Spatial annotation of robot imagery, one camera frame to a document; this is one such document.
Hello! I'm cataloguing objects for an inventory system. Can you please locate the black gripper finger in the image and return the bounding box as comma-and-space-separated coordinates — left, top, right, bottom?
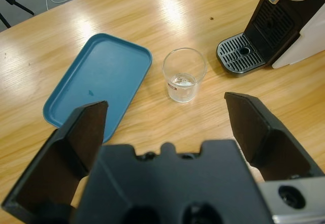
1, 101, 109, 224
224, 91, 325, 183

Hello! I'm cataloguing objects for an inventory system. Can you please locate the white capsule coffee machine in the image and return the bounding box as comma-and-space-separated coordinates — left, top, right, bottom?
215, 0, 325, 79

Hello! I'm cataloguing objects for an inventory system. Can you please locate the silver grille drip tray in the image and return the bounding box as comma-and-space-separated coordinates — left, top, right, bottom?
215, 33, 267, 79

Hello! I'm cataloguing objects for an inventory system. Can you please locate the clear drinking glass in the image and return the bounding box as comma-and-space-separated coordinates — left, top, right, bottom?
162, 47, 208, 104

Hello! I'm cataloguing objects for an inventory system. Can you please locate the teal rectangular serving tray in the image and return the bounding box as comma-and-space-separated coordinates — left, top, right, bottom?
42, 33, 153, 143

